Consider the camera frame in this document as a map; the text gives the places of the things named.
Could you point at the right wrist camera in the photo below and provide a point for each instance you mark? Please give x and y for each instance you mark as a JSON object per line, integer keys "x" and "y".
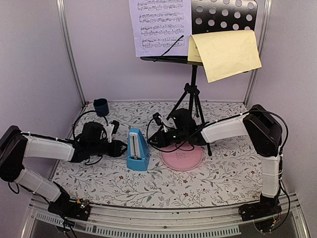
{"x": 162, "y": 122}

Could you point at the aluminium frame post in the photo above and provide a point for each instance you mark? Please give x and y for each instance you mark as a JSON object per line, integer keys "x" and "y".
{"x": 262, "y": 23}
{"x": 67, "y": 41}

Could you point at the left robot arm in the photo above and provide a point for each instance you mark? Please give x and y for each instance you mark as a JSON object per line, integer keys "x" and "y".
{"x": 15, "y": 145}

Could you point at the pink plate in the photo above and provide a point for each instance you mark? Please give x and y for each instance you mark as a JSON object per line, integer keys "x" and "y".
{"x": 186, "y": 158}

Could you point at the left aluminium frame post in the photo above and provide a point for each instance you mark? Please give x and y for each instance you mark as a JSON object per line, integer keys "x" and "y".
{"x": 67, "y": 41}

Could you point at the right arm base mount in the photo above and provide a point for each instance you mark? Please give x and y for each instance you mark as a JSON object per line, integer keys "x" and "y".
{"x": 264, "y": 208}

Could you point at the aluminium front rail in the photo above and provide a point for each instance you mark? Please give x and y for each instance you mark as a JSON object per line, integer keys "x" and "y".
{"x": 210, "y": 222}

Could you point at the yellow sheet music page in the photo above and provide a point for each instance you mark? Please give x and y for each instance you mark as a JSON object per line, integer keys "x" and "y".
{"x": 225, "y": 54}

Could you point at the dark blue cup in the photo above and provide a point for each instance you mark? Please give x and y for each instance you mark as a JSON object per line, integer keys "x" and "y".
{"x": 101, "y": 107}

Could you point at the blue metronome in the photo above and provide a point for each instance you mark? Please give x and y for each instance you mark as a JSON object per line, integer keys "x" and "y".
{"x": 138, "y": 152}

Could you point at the floral table mat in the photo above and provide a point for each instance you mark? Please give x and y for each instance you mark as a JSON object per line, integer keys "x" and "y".
{"x": 109, "y": 181}

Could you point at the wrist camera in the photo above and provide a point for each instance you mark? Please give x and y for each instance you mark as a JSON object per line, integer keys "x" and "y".
{"x": 111, "y": 129}
{"x": 162, "y": 122}

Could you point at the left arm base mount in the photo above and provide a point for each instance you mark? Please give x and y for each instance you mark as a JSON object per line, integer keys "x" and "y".
{"x": 66, "y": 208}

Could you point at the purple sheet music page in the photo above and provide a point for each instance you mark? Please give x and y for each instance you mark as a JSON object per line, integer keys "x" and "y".
{"x": 161, "y": 27}

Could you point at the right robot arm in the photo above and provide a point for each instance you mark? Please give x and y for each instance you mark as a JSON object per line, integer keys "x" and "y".
{"x": 260, "y": 169}

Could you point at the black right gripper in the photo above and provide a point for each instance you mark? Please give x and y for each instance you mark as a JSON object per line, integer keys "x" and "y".
{"x": 161, "y": 140}

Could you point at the right aluminium frame post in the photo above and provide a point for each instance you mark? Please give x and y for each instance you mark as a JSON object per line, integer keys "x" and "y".
{"x": 262, "y": 23}

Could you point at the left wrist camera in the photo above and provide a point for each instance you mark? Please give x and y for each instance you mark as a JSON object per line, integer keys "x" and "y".
{"x": 111, "y": 129}

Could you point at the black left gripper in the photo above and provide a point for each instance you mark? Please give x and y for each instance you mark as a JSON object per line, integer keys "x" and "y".
{"x": 118, "y": 145}

